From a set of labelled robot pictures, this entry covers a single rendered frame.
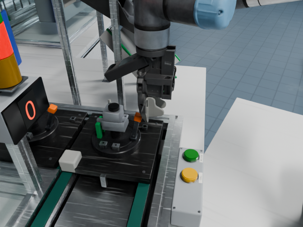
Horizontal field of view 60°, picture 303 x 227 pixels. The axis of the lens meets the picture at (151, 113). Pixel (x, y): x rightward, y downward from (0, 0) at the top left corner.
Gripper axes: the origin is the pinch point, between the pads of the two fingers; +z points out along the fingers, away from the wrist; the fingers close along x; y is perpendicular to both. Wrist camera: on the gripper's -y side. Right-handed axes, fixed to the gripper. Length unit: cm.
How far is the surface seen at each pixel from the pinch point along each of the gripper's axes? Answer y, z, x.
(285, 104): 104, 107, 183
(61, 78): -52, 21, 51
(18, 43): -97, 19, 86
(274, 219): 36.3, 20.8, -10.2
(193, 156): 13.8, 9.5, -2.5
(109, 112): -8.7, -1.8, -1.8
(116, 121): -7.1, 0.7, -2.2
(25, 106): -17.4, -15.0, -19.9
